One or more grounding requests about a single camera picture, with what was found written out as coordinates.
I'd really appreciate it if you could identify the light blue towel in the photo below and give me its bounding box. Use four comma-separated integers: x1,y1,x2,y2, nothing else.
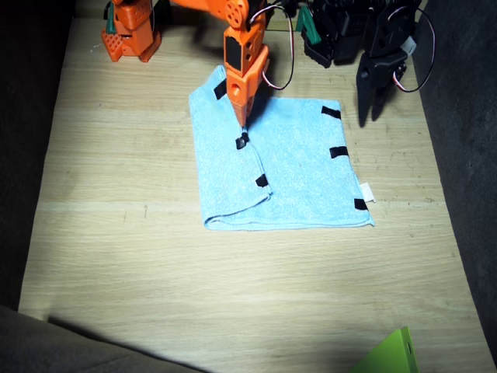
188,64,377,233

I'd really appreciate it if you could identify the green clamp at orange arm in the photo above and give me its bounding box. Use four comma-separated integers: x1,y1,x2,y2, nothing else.
103,2,118,35

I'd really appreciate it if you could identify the green clamp at black arm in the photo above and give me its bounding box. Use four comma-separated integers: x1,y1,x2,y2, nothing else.
295,4,322,44

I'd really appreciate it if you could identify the grey foam side panel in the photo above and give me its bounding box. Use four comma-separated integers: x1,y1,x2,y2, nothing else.
411,0,497,368

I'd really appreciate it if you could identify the lime green plastic wedge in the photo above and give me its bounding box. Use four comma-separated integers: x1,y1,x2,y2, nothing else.
348,326,421,373

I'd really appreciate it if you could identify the dark foam end panel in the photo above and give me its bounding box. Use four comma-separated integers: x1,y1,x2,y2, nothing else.
0,304,213,373

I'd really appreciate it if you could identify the orange arm wrist servo cable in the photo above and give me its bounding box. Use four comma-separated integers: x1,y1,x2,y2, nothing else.
249,4,295,91

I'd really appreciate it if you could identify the black arm wrist servo cable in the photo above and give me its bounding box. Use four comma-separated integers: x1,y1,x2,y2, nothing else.
388,3,436,94

